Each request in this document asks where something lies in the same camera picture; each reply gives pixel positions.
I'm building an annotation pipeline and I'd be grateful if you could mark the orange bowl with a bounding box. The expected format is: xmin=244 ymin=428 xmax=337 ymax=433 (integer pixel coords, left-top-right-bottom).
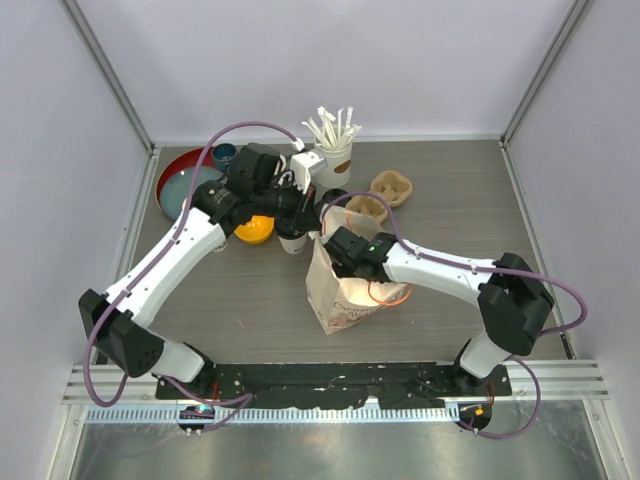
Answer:
xmin=234 ymin=215 xmax=275 ymax=245

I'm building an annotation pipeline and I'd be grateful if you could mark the blue-grey plate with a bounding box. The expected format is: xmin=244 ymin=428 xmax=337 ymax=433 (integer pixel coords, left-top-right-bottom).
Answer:
xmin=159 ymin=166 xmax=224 ymax=221

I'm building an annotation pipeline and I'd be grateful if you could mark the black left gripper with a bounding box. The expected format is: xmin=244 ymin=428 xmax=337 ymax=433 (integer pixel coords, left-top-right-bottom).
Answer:
xmin=253 ymin=174 xmax=323 ymax=236

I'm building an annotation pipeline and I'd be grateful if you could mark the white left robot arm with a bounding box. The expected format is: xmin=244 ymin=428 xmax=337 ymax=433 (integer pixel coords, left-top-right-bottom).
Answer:
xmin=79 ymin=143 xmax=327 ymax=399

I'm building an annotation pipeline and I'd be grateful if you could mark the slotted cable duct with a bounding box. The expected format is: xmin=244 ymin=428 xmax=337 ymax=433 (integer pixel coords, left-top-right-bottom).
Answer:
xmin=85 ymin=403 xmax=459 ymax=425

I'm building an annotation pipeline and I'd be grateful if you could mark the stack of black lids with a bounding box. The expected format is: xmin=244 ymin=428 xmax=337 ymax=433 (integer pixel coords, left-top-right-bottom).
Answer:
xmin=322 ymin=188 xmax=350 ymax=207

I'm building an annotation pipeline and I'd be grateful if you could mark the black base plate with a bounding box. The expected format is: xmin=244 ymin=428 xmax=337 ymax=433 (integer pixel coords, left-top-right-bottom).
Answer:
xmin=183 ymin=362 xmax=512 ymax=410

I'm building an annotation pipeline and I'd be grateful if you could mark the red round tray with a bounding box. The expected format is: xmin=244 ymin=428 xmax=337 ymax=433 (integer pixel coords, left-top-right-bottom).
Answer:
xmin=155 ymin=148 xmax=202 ymax=220

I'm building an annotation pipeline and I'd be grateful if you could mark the cardboard cup carrier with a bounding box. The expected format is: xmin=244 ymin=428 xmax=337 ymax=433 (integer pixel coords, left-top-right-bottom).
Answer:
xmin=370 ymin=170 xmax=413 ymax=208
xmin=346 ymin=195 xmax=388 ymax=224

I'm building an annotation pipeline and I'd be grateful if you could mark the brown paper bag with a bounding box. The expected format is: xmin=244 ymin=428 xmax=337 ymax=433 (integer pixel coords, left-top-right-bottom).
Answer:
xmin=306 ymin=206 xmax=411 ymax=335

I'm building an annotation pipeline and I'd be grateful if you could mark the stack of white paper cups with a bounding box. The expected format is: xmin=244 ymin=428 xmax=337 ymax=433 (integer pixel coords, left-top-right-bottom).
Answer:
xmin=211 ymin=237 xmax=228 ymax=253

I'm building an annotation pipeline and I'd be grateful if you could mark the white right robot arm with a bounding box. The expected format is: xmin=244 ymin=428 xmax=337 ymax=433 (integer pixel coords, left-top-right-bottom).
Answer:
xmin=321 ymin=226 xmax=554 ymax=395

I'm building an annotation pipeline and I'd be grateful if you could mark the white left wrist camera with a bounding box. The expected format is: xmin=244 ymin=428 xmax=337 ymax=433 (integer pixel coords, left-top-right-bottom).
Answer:
xmin=289 ymin=138 xmax=328 ymax=194

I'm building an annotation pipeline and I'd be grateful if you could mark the small blue cup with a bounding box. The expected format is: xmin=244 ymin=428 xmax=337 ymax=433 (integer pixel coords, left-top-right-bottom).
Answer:
xmin=211 ymin=143 xmax=238 ymax=173

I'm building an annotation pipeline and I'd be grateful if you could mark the white straw holder cup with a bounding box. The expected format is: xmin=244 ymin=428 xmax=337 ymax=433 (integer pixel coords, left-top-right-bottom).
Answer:
xmin=314 ymin=144 xmax=352 ymax=189

